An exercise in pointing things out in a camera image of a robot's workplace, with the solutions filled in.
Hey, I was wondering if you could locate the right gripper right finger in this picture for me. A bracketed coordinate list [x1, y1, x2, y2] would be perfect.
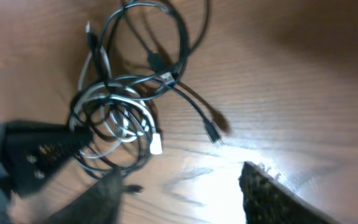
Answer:
[239, 162, 339, 224]

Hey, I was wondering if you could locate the black cable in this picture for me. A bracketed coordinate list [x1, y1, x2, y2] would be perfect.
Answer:
[67, 0, 223, 181]

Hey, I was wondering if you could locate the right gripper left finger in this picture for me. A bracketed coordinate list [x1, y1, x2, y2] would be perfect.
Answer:
[42, 169, 144, 224]

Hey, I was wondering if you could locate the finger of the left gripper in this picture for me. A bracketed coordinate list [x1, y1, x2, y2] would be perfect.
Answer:
[1, 121, 93, 196]

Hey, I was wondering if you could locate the white cable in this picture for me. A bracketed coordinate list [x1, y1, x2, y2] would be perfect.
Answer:
[68, 46, 163, 159]

